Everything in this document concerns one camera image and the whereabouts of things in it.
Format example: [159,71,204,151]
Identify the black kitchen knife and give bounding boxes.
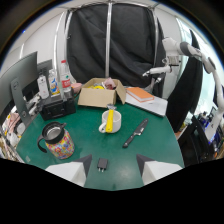
[122,118,150,149]

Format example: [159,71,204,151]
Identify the black power adapter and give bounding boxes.
[96,157,109,173]

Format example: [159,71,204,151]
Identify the floral kettle with black lid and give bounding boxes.
[36,121,76,160]

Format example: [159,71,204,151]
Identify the white mug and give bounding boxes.
[98,110,122,135]

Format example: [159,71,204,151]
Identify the black box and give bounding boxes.
[38,94,77,122]

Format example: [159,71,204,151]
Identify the grey laptop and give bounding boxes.
[125,93,169,118]

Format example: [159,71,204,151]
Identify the orange book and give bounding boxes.
[125,86,156,103]

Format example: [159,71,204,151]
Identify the brown cardboard box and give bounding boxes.
[77,77,127,109]

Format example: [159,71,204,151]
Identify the pink bowl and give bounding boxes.
[70,82,83,95]

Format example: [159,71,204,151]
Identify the white label bottle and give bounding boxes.
[37,72,50,100]

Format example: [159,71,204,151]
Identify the yellow label bottle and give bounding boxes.
[47,69,61,97]

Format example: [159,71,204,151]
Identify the red label water bottle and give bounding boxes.
[59,59,73,98]

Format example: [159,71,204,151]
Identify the dark computer monitor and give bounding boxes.
[0,51,39,119]

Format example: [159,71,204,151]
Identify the black curtain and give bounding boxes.
[66,3,166,98]

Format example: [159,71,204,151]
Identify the silver metal pole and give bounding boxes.
[104,2,114,79]

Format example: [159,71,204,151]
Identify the yellow handled peeler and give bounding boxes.
[105,103,117,134]

